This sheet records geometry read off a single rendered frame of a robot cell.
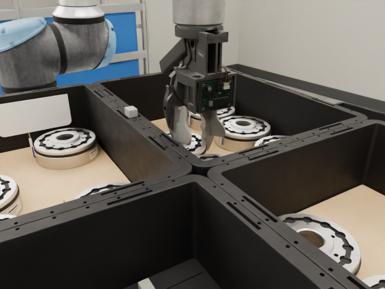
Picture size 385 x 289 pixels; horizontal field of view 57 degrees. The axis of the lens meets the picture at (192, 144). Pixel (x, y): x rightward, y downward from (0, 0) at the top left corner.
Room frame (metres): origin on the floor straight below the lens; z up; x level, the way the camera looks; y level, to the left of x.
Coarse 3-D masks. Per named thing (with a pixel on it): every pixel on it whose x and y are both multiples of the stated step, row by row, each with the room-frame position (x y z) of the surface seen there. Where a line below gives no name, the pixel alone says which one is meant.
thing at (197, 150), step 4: (168, 132) 0.58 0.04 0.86; (192, 136) 0.57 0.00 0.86; (196, 136) 0.56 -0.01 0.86; (200, 136) 0.56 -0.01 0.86; (192, 140) 0.55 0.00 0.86; (196, 140) 0.55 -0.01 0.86; (200, 140) 0.55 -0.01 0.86; (204, 140) 0.55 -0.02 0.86; (192, 144) 0.53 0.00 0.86; (196, 144) 0.53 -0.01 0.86; (200, 144) 0.54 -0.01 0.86; (204, 144) 0.53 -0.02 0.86; (188, 148) 0.52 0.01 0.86; (192, 148) 0.52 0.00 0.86; (196, 148) 0.52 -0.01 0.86; (200, 148) 0.52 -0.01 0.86; (204, 148) 0.52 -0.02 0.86; (192, 152) 0.51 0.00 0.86; (196, 152) 0.51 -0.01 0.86; (200, 152) 0.51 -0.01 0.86
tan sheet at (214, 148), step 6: (156, 120) 0.72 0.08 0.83; (162, 120) 0.72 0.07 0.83; (162, 126) 0.69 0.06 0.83; (192, 132) 0.65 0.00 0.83; (198, 132) 0.65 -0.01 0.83; (216, 144) 0.60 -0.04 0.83; (210, 150) 0.57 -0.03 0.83; (216, 150) 0.57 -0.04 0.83; (222, 150) 0.57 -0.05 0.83; (228, 150) 0.57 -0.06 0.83
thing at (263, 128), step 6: (222, 120) 0.64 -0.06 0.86; (228, 120) 0.65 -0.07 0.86; (258, 120) 0.64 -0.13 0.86; (228, 126) 0.61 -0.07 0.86; (258, 126) 0.61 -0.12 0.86; (264, 126) 0.62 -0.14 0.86; (228, 132) 0.58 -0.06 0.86; (234, 132) 0.59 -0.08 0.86; (240, 132) 0.58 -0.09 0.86; (246, 132) 0.58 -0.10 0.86; (252, 132) 0.59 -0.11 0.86; (258, 132) 0.58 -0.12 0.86; (264, 132) 0.58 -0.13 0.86; (240, 138) 0.57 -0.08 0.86; (246, 138) 0.57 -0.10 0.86; (252, 138) 0.57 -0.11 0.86
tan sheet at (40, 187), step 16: (0, 160) 0.54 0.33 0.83; (16, 160) 0.54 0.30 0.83; (32, 160) 0.54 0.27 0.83; (96, 160) 0.54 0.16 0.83; (16, 176) 0.48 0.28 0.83; (32, 176) 0.48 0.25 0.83; (48, 176) 0.48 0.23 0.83; (64, 176) 0.48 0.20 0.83; (80, 176) 0.48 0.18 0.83; (96, 176) 0.48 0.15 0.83; (112, 176) 0.48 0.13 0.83; (32, 192) 0.44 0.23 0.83; (48, 192) 0.44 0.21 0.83; (64, 192) 0.44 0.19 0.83; (80, 192) 0.44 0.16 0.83; (32, 208) 0.40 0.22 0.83
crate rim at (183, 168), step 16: (0, 96) 0.58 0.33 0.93; (16, 96) 0.59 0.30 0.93; (96, 96) 0.58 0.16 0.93; (112, 112) 0.52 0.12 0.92; (144, 128) 0.44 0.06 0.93; (160, 144) 0.39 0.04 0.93; (176, 160) 0.35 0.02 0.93; (160, 176) 0.32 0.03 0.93; (176, 176) 0.32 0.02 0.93; (112, 192) 0.29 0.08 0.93; (128, 192) 0.29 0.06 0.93; (48, 208) 0.26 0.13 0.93; (64, 208) 0.26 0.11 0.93; (0, 224) 0.24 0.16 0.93; (16, 224) 0.24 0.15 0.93
